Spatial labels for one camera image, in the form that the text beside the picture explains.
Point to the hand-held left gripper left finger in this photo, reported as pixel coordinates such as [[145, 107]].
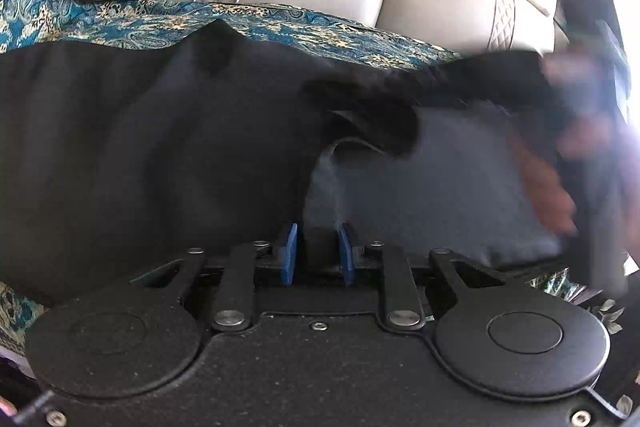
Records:
[[287, 254]]

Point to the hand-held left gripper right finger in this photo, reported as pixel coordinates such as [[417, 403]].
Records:
[[346, 257]]

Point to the black pants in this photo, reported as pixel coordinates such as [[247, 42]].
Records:
[[150, 157]]

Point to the person's right hand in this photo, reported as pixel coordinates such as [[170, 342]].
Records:
[[545, 187]]

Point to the dark floral clothing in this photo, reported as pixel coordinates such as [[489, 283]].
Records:
[[607, 309]]

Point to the teal patterned sofa cover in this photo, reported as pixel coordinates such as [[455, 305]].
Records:
[[125, 19]]

